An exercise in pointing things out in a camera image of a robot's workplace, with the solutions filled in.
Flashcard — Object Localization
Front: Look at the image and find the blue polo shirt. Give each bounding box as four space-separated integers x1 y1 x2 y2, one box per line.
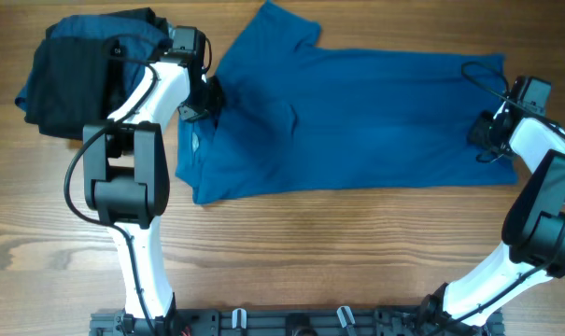
176 1 516 204

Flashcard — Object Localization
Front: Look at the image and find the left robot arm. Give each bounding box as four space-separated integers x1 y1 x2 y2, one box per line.
74 26 223 335

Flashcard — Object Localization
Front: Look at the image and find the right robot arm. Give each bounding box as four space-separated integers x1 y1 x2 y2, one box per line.
414 76 565 335

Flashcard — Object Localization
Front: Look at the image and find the navy blue folded garment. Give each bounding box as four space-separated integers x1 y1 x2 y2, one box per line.
14 14 176 113

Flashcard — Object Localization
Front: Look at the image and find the right black cable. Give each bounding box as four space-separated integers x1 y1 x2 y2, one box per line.
459 60 565 328

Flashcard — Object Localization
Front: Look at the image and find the black cable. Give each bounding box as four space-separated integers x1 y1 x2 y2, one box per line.
63 32 213 336
459 60 565 328

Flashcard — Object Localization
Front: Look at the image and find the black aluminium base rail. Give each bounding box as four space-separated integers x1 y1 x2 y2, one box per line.
89 306 506 336

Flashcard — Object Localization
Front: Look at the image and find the left black cable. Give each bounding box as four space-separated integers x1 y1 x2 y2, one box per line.
63 32 213 336

